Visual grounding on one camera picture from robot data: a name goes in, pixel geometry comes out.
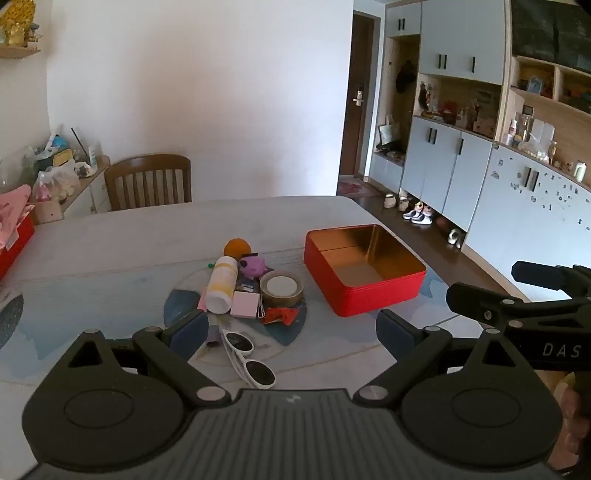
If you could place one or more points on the clear plastic bag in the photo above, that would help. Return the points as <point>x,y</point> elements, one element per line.
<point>57,182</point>

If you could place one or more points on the red storage box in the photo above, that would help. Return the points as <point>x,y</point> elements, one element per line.
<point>16,249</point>

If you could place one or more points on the white sideboard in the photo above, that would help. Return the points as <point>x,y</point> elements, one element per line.
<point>99,194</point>

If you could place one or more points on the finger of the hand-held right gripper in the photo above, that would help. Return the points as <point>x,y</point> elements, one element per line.
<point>480,307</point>
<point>535,273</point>

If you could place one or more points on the red packet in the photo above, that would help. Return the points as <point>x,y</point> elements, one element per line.
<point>281,316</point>

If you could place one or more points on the white tote bag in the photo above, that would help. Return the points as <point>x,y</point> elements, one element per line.
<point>389,133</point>

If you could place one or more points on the orange ball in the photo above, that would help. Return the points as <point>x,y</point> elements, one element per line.
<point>236,246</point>

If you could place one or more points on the small white bottle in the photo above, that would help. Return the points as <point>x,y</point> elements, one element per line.
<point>93,156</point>

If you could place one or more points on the yellow and teal box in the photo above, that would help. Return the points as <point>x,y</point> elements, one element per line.
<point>63,158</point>

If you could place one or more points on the wooden wall shelf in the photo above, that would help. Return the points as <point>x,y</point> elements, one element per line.
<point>18,52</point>

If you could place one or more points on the group of figurines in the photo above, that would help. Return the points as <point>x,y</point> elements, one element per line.
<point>427,99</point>

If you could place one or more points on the printed blue table mat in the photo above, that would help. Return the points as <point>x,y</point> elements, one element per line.
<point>115,295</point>

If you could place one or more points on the brown door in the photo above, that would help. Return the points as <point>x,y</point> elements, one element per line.
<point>355,138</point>

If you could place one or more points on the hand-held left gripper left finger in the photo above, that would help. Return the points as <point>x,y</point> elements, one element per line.
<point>190,334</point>

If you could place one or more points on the brown tape roll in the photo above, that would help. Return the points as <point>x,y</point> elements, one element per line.
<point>281,301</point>

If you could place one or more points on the red door mat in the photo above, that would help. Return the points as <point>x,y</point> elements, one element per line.
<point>358,188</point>

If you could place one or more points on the pink square box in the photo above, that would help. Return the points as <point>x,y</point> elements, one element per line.
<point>244,304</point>

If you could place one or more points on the small black packet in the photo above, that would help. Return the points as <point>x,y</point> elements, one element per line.
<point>247,287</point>

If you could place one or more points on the red tin box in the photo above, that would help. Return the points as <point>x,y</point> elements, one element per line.
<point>369,295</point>

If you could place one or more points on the pink paper card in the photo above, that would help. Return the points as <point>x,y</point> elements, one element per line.
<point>202,302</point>

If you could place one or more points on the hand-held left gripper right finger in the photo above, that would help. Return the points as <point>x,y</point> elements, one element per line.
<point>396,334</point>

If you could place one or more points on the white shoe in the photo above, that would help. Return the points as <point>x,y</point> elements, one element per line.
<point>455,237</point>

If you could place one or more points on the beige shoe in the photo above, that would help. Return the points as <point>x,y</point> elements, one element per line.
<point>404,204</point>
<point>390,201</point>

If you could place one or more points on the red plush toy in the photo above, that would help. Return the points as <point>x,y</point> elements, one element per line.
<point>450,113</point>

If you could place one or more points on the yellow decoration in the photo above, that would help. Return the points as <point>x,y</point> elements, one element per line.
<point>18,23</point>

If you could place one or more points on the white sunglasses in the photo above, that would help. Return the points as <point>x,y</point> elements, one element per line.
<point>240,344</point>

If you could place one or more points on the black hanging bag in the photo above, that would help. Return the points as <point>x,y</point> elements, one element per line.
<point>405,76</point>

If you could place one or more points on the light blue wall cabinet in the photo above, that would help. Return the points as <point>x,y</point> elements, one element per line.
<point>461,157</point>

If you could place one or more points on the wooden chair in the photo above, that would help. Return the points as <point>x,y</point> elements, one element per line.
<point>147,164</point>

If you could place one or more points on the white and yellow bottle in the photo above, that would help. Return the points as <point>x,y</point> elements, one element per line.
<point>220,286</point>

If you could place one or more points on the pair of white sneakers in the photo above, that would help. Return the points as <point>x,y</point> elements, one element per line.
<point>418,216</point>

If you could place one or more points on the purple toy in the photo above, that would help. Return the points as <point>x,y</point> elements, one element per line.
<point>253,266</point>

